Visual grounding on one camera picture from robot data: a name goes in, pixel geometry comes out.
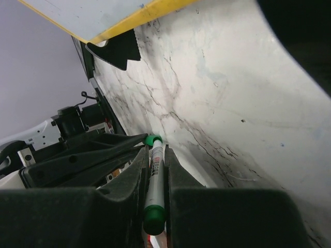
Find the black white chessboard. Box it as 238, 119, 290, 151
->
71, 37, 95, 80

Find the yellow framed whiteboard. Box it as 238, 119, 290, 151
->
22, 0, 193, 44

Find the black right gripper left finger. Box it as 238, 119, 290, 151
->
1, 146, 149, 247

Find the green marker cap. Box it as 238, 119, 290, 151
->
143, 135, 163, 146

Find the metal wire whiteboard stand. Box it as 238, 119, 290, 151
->
85, 29, 141, 71

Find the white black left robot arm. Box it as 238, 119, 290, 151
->
1, 97, 147, 190

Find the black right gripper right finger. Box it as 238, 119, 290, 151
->
164, 147, 311, 247

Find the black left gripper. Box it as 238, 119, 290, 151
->
1, 133, 147, 188

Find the green whiteboard marker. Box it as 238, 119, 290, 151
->
143, 136, 166, 236

